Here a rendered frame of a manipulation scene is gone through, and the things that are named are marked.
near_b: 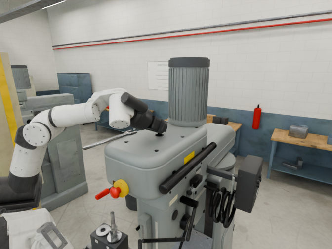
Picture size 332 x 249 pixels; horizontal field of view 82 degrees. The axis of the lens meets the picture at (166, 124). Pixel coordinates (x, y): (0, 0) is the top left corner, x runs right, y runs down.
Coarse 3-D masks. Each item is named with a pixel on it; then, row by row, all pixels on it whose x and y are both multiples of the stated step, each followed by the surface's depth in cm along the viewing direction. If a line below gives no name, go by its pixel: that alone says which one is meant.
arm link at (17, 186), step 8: (8, 176) 67; (16, 176) 64; (32, 176) 67; (0, 184) 65; (8, 184) 66; (16, 184) 65; (24, 184) 66; (32, 184) 69; (0, 192) 64; (8, 192) 65; (16, 192) 67; (24, 192) 68; (32, 192) 70; (0, 200) 65; (8, 200) 66; (16, 200) 68; (24, 200) 71
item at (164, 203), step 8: (200, 168) 94; (192, 176) 87; (184, 184) 81; (168, 192) 71; (176, 192) 76; (184, 192) 83; (144, 200) 77; (152, 200) 74; (160, 200) 72; (168, 200) 72; (176, 200) 77; (160, 208) 73; (168, 208) 73
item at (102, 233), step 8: (104, 224) 132; (96, 232) 124; (104, 232) 124; (120, 232) 124; (96, 240) 121; (104, 240) 120; (112, 240) 118; (120, 240) 120; (96, 248) 124; (104, 248) 119; (112, 248) 115; (120, 248) 118; (128, 248) 127
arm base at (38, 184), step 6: (36, 186) 71; (36, 192) 71; (36, 198) 71; (0, 204) 65; (6, 204) 66; (12, 204) 67; (18, 204) 67; (24, 204) 69; (30, 204) 70; (36, 204) 71
